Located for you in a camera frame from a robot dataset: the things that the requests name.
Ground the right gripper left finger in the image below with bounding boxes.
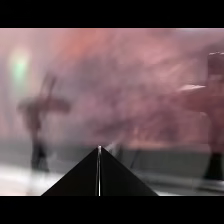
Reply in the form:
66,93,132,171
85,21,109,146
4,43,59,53
41,145,100,197

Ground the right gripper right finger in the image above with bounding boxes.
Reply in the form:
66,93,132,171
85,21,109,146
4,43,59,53
99,145,159,197

